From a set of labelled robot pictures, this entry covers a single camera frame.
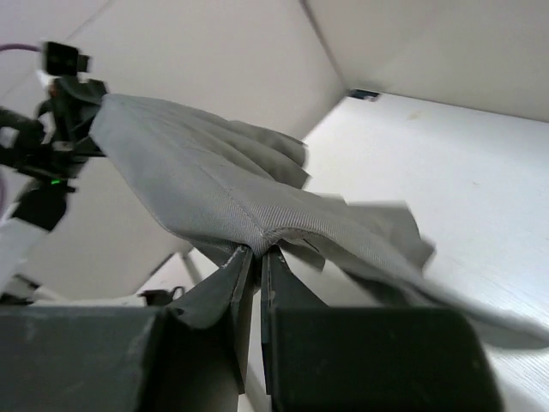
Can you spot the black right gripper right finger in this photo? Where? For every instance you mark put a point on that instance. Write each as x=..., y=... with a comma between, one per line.
x=322, y=358

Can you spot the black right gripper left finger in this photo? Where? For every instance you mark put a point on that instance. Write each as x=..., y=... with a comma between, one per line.
x=189, y=355

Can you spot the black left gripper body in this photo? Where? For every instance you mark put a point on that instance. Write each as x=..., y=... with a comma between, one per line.
x=72, y=103

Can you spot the grey pleated skirt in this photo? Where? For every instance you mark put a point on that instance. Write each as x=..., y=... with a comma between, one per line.
x=221, y=183

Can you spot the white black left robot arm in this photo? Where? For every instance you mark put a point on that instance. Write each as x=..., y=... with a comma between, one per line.
x=41, y=204

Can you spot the blue right corner label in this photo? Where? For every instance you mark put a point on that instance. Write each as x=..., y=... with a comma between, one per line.
x=361, y=94

